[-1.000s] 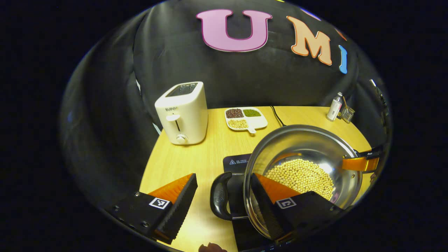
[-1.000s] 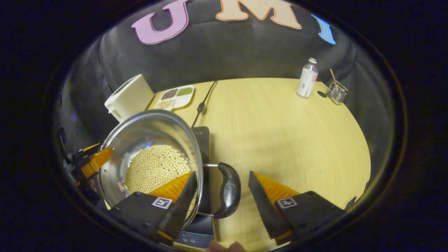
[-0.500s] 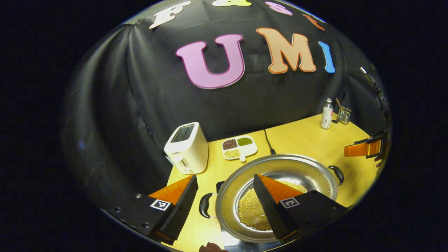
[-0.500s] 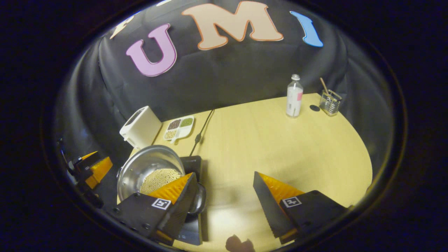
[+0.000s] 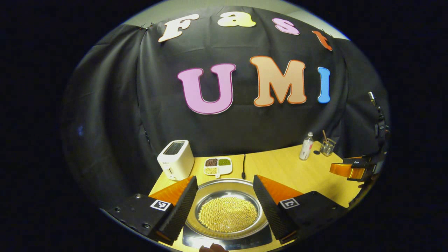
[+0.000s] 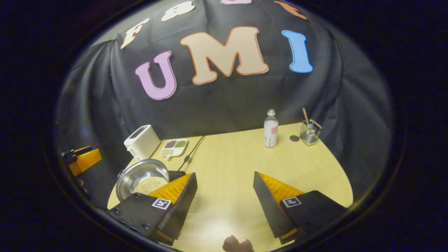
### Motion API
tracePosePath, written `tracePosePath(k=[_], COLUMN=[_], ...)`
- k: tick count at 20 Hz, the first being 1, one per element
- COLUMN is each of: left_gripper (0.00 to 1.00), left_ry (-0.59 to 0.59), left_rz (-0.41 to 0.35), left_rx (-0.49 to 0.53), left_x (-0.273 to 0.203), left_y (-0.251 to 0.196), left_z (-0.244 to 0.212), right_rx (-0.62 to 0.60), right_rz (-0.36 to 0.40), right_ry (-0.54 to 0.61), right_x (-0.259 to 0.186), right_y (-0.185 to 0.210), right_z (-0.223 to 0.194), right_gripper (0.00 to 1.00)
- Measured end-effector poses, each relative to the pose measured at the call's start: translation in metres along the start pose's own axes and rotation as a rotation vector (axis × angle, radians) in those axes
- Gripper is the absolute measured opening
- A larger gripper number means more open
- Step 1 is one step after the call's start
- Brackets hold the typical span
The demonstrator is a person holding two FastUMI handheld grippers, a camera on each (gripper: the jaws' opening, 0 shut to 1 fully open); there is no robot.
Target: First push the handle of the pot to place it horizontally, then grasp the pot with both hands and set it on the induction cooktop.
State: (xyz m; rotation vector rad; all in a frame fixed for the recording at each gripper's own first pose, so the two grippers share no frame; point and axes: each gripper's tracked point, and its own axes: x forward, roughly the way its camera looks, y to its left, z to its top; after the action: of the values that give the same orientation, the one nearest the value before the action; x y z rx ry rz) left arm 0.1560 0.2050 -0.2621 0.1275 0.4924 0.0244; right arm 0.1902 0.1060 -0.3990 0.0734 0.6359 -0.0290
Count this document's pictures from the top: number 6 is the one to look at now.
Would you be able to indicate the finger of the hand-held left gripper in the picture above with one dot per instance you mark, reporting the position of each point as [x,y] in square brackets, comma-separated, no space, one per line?
[85,161]

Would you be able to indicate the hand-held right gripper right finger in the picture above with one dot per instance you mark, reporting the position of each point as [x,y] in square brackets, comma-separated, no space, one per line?
[267,210]

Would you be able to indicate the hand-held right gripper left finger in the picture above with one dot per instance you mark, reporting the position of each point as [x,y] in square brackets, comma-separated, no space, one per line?
[182,210]

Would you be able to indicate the black induction cooktop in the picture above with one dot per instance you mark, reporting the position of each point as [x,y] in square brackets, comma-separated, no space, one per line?
[177,175]

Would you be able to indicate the pile of yellow soybeans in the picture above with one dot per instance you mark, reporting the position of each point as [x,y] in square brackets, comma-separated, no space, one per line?
[150,183]

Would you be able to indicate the white toaster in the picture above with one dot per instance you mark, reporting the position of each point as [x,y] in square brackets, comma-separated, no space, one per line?
[141,143]

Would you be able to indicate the small dark round disc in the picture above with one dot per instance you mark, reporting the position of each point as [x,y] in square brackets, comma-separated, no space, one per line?
[294,138]

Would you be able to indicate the clear bottle with pink label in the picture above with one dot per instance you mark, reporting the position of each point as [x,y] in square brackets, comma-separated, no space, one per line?
[271,131]

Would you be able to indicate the wooden stick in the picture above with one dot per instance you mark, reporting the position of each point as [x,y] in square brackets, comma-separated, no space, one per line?
[305,117]

